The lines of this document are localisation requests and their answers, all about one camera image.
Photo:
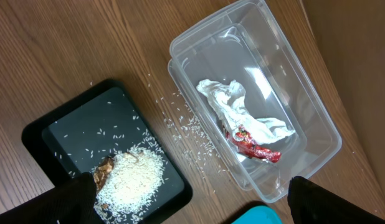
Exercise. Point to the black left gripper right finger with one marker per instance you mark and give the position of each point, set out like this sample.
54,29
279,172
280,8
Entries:
310,203

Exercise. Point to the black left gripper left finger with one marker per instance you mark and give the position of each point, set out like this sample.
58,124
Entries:
71,202

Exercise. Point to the red snack wrapper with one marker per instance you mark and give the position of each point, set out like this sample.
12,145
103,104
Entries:
246,145

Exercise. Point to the white tissue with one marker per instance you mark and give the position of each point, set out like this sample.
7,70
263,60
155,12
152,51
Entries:
228,101

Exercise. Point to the brown food scrap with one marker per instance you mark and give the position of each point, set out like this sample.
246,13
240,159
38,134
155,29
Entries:
102,172

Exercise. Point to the teal plastic tray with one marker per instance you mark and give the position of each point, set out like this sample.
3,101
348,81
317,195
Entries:
258,215

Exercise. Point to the pile of rice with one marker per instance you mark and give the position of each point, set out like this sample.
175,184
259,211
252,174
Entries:
131,186

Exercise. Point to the black tray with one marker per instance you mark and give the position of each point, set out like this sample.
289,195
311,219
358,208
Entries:
75,137

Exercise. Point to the clear plastic bin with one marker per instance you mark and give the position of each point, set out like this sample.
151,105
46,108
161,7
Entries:
243,42

